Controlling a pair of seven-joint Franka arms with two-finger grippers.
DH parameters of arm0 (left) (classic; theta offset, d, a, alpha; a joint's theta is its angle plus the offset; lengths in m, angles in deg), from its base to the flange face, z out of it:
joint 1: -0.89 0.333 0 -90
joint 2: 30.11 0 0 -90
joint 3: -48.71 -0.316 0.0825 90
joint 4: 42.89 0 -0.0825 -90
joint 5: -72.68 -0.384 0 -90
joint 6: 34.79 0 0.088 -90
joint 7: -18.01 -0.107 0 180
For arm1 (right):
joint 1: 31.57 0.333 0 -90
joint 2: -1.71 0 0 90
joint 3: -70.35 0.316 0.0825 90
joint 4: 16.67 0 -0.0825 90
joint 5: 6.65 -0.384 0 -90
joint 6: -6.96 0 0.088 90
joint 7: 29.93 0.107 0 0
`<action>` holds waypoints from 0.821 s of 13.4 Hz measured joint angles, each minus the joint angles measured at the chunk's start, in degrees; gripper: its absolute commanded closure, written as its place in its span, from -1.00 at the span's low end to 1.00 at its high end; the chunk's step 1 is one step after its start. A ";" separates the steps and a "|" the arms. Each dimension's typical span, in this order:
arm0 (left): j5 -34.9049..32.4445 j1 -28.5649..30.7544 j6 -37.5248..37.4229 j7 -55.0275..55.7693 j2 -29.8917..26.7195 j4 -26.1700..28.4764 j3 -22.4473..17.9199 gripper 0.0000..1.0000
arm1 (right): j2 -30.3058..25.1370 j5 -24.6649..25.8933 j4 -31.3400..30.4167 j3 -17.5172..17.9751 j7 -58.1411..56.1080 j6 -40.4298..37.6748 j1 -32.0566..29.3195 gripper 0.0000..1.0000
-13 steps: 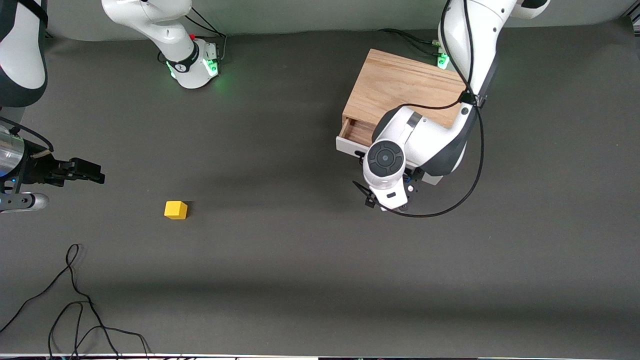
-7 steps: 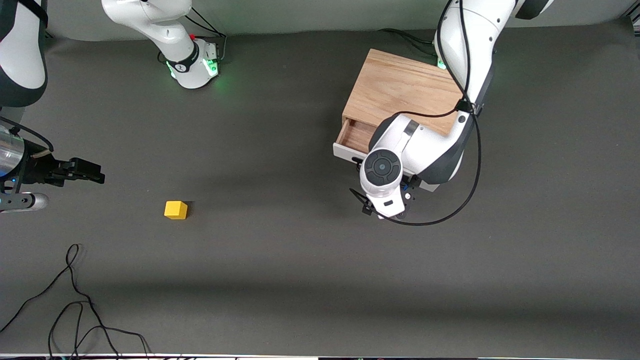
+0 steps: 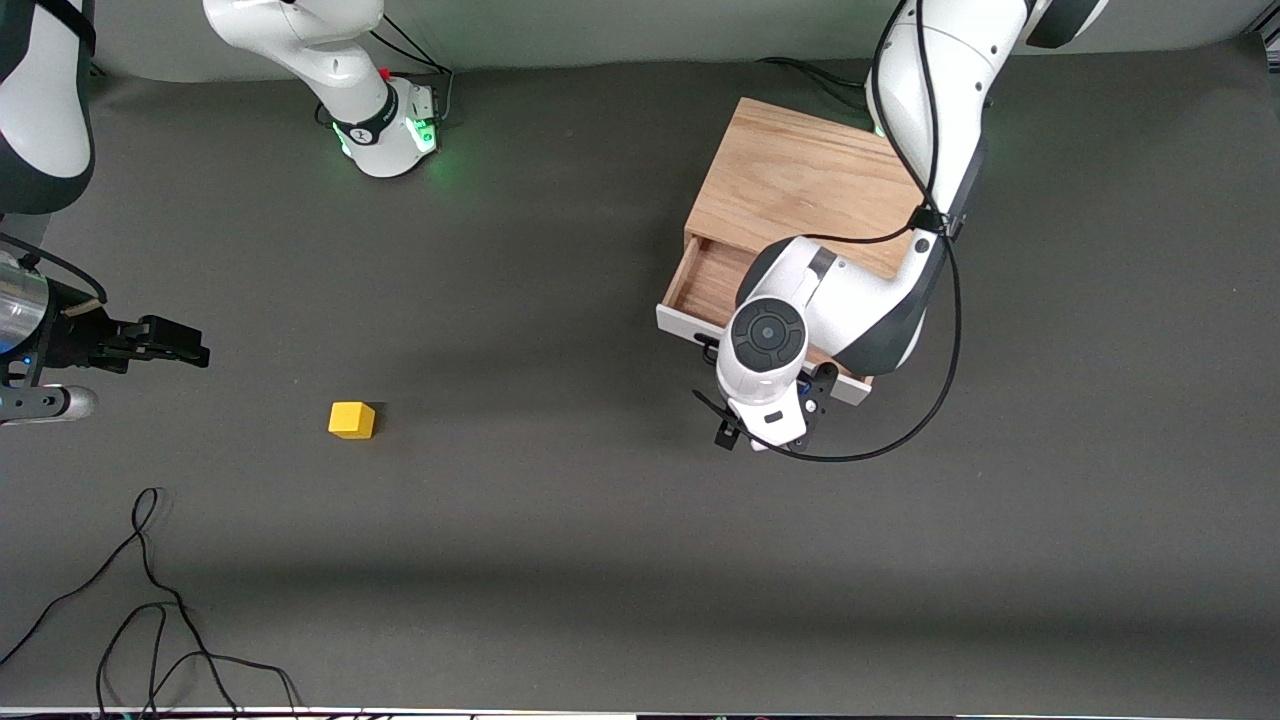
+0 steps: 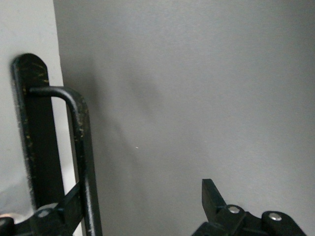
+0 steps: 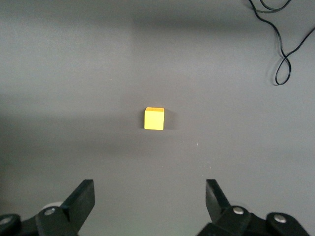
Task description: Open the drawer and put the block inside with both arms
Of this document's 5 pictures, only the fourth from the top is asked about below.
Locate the black metal drawer handle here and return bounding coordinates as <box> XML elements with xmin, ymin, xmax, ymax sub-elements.
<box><xmin>10</xmin><ymin>53</ymin><xmax>103</xmax><ymax>236</ymax></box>

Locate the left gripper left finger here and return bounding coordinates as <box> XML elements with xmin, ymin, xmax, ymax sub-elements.
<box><xmin>0</xmin><ymin>182</ymin><xmax>84</xmax><ymax>236</ymax></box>

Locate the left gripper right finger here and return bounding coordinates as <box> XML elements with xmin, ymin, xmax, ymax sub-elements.
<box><xmin>191</xmin><ymin>178</ymin><xmax>307</xmax><ymax>236</ymax></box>

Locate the white-fronted wooden drawer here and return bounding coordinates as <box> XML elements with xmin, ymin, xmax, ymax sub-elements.
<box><xmin>0</xmin><ymin>0</ymin><xmax>86</xmax><ymax>236</ymax></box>

